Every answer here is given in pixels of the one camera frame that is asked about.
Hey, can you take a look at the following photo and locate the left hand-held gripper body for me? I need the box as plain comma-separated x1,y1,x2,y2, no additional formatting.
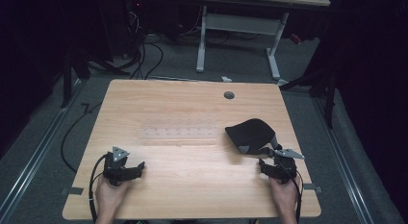
102,146,140,187

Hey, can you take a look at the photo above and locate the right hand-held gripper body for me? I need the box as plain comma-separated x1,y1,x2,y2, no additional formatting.
272,148,306,186

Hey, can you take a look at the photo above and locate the black cap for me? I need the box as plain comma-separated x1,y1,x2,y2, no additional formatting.
224,117,284,157

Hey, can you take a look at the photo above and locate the person's left hand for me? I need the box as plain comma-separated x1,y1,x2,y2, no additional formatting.
94,176,130,216

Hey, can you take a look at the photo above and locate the person's right hand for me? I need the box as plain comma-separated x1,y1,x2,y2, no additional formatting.
268,175,303,216

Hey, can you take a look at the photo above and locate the grey tape strip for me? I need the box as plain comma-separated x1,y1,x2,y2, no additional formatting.
302,183,323,194
60,186,85,196

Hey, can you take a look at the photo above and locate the clear plastic ruler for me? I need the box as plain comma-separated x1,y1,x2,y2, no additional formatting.
139,126,221,141

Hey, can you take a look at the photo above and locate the black metal stand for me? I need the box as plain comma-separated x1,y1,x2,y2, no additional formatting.
60,49,92,109
278,64,340,130

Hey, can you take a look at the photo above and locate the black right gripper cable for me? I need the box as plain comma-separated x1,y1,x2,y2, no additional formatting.
279,164,304,224

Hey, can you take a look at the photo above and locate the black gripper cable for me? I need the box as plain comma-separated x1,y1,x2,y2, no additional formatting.
88,153,109,224
279,164,304,224

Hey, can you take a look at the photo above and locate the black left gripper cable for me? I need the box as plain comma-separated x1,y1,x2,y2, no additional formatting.
88,153,109,224

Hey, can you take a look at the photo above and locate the long black floor cable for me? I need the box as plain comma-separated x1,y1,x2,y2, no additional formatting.
60,102,104,174

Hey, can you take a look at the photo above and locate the metal floor rail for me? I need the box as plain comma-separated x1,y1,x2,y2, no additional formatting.
311,96,375,224
0,79,85,220

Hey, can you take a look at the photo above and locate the bundle of black floor cables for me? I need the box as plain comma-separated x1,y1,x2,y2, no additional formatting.
126,6,165,81

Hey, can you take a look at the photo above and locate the white desk with metal frame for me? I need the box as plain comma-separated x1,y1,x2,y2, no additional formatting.
194,0,331,87

